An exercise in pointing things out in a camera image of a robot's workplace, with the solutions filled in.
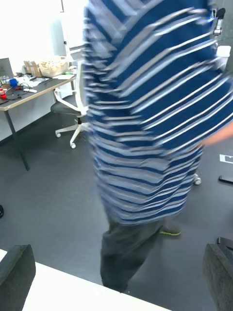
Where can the white office chair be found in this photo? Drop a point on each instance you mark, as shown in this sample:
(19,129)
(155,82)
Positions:
(66,108)

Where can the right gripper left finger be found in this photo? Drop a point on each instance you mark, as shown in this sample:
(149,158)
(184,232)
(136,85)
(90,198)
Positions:
(17,279)

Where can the small red object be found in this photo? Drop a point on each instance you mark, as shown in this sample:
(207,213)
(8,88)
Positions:
(3,94)

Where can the dark grey monitor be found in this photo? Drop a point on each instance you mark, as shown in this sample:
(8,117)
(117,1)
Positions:
(6,66)

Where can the grey desk with black legs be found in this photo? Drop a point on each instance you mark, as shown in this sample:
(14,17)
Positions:
(48,85)

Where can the small blue object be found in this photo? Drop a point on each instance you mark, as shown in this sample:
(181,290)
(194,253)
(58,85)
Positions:
(14,83)

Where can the black flat stand base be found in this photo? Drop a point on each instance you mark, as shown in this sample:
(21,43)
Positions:
(227,179)

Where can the person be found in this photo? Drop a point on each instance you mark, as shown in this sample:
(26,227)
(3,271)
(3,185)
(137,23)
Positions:
(145,97)

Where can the clear plastic bag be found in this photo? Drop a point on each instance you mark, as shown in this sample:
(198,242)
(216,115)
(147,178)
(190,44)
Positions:
(53,66)

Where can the person's forearm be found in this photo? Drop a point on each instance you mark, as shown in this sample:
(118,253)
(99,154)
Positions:
(223,134)

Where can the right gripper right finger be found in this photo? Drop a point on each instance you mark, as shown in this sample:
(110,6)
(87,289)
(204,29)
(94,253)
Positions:
(221,279)

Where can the brown cardboard box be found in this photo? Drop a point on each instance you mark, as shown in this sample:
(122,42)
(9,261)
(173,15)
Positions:
(32,69)

